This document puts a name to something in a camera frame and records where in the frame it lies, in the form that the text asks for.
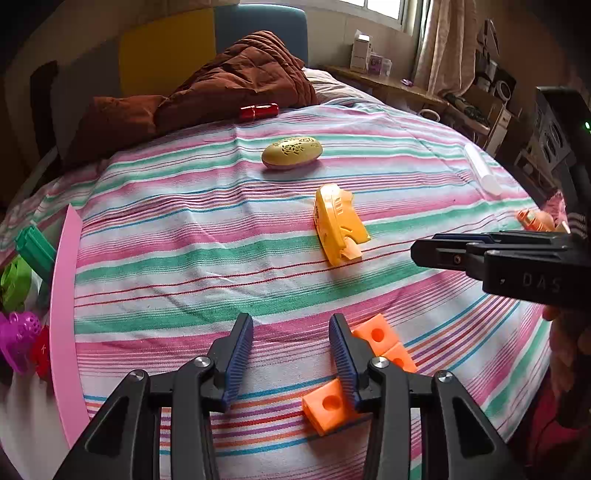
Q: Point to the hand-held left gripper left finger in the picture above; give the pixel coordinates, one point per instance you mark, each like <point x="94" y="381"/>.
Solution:
<point x="238" y="360"/>

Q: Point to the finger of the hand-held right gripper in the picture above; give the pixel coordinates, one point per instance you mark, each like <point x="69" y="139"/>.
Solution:
<point x="443" y="256"/>
<point x="517" y="239"/>

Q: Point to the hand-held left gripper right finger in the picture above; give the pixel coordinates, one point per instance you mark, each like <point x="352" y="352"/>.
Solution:
<point x="344" y="360"/>

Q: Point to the orange cube block toy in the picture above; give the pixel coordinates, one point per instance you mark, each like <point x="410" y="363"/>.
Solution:
<point x="376" y="334"/>

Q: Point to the yellow plastic toy shell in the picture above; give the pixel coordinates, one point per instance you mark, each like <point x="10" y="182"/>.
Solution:
<point x="337" y="221"/>

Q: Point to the pink storage bin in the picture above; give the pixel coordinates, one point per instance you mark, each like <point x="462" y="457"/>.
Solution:
<point x="64" y="300"/>

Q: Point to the red puzzle piece block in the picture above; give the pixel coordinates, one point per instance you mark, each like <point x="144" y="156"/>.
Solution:
<point x="41" y="353"/>

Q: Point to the purple mushroom-shaped strainer toy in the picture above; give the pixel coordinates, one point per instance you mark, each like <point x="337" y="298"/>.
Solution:
<point x="18" y="337"/>

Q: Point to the green plastic toy piece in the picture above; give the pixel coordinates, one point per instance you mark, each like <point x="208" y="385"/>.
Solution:
<point x="34" y="249"/>

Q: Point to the person's right hand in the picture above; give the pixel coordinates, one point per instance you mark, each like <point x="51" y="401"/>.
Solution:
<point x="570" y="341"/>

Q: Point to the small orange plastic toy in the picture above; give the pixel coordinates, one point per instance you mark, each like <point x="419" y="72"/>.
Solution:
<point x="535" y="220"/>

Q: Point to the white translucent tube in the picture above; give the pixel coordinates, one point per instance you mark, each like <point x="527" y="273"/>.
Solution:
<point x="482" y="170"/>

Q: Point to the striped bed sheet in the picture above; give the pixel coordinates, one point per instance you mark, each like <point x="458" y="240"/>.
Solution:
<point x="207" y="230"/>

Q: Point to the white mug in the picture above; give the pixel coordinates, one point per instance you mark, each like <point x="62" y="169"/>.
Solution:
<point x="428" y="114"/>

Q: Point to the person's red pink clothing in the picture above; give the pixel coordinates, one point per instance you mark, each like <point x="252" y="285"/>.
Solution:
<point x="540" y="438"/>

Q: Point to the wooden shelf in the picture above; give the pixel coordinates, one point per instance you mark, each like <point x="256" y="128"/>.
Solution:
<point x="388" y="87"/>

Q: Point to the yellow oval perforated case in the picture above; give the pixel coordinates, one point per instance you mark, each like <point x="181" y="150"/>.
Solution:
<point x="291" y="152"/>

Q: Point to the small purple box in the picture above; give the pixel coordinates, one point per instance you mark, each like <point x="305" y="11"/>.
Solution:
<point x="381" y="64"/>

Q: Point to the pale pillow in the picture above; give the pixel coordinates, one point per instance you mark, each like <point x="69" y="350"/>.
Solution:
<point x="332" y="87"/>

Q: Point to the patterned curtain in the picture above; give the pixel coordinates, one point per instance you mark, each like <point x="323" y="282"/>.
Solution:
<point x="448" y="46"/>

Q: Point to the white carton box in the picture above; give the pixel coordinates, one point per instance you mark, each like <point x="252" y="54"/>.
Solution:
<point x="360" y="50"/>

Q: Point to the red metallic cylinder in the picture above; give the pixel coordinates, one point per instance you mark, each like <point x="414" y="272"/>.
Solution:
<point x="258" y="112"/>

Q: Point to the lime green plastic toy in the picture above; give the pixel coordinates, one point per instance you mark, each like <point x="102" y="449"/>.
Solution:
<point x="14" y="284"/>

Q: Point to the window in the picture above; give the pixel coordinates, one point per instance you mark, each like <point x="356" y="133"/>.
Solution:
<point x="383" y="11"/>

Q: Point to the brown quilted blanket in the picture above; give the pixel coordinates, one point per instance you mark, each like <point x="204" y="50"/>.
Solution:
<point x="231" y="83"/>

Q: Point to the blue headboard panel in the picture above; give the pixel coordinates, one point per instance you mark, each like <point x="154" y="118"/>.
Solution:
<point x="261" y="27"/>

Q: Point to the yellow headboard panel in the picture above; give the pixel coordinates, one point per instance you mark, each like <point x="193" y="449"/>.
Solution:
<point x="166" y="50"/>

